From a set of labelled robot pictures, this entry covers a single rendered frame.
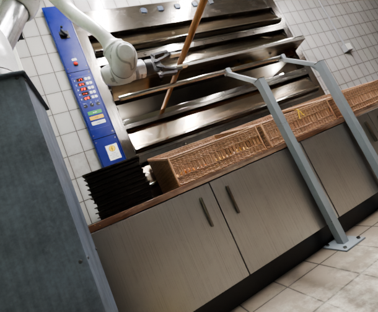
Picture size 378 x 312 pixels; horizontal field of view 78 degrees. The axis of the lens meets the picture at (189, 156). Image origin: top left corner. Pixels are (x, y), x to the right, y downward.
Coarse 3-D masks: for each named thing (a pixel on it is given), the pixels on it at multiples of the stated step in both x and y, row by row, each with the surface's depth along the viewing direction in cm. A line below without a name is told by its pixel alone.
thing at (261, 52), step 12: (252, 48) 192; (264, 48) 196; (276, 48) 205; (288, 48) 214; (204, 60) 176; (216, 60) 180; (228, 60) 188; (240, 60) 196; (252, 60) 204; (180, 72) 174; (192, 72) 181; (204, 72) 188; (132, 84) 161; (144, 84) 167; (156, 84) 174
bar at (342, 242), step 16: (256, 64) 159; (304, 64) 153; (320, 64) 142; (192, 80) 142; (256, 80) 128; (128, 96) 128; (272, 96) 125; (336, 96) 140; (272, 112) 126; (352, 112) 138; (288, 128) 123; (352, 128) 138; (288, 144) 123; (368, 144) 135; (304, 160) 120; (368, 160) 136; (304, 176) 121; (320, 192) 117; (320, 208) 118; (336, 224) 115; (336, 240) 116; (352, 240) 113
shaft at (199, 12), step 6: (204, 0) 88; (198, 6) 91; (204, 6) 90; (198, 12) 93; (198, 18) 95; (192, 24) 99; (192, 30) 102; (192, 36) 105; (186, 42) 109; (186, 48) 112; (180, 54) 118; (186, 54) 117; (180, 60) 121; (174, 78) 136; (168, 90) 150; (168, 96) 156; (162, 108) 174
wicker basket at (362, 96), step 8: (376, 80) 168; (352, 88) 190; (360, 88) 161; (368, 88) 164; (376, 88) 166; (328, 96) 209; (344, 96) 155; (352, 96) 157; (360, 96) 159; (368, 96) 162; (376, 96) 164; (304, 104) 172; (352, 104) 155; (360, 104) 157; (368, 104) 159; (336, 112) 153; (304, 120) 177
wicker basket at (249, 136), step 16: (256, 128) 130; (192, 144) 167; (208, 144) 120; (224, 144) 122; (240, 144) 125; (256, 144) 128; (160, 160) 124; (176, 160) 113; (192, 160) 115; (224, 160) 120; (240, 160) 122; (160, 176) 138; (176, 176) 110; (192, 176) 113
